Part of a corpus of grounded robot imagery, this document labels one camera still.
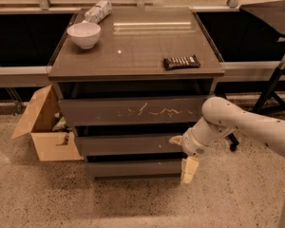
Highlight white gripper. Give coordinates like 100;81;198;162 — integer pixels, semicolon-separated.
169;127;209;184

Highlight grey drawer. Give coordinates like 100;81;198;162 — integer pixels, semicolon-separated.
75;134;182;156
59;96;205;126
86;159;181;178

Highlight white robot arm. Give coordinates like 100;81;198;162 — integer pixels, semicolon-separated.
169;97;285;184

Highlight grey bottom drawer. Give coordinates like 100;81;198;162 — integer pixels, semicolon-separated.
86;159;181;178

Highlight grey drawer cabinet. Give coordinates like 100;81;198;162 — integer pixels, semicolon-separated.
49;7;224;168

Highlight grey top drawer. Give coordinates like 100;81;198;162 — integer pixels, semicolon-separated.
59;96;205;126

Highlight open cardboard box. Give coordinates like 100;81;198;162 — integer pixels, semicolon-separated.
11;85;82;162

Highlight dark chocolate bar wrapper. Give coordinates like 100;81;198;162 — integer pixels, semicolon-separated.
163;55;200;70

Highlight green trash in box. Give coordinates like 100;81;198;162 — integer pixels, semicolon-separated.
52;112;69;132

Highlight white ceramic bowl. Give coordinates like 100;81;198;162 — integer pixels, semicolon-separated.
66;22;101;49

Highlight white snack bag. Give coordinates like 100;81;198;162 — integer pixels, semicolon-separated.
85;0;112;24

